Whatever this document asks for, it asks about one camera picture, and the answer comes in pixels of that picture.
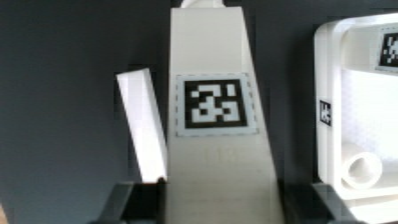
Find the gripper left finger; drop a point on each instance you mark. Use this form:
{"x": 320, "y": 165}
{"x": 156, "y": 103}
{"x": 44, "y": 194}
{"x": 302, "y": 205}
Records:
{"x": 135, "y": 204}

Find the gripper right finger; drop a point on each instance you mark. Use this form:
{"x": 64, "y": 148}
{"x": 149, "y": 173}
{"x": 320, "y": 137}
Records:
{"x": 313, "y": 205}

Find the white leg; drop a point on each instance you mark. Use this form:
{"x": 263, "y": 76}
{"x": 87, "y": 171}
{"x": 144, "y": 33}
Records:
{"x": 387, "y": 50}
{"x": 222, "y": 190}

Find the white desk top panel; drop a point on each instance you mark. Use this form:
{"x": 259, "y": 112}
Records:
{"x": 355, "y": 96}

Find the white U-shaped fence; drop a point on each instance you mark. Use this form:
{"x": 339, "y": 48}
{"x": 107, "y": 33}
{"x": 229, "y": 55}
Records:
{"x": 144, "y": 123}

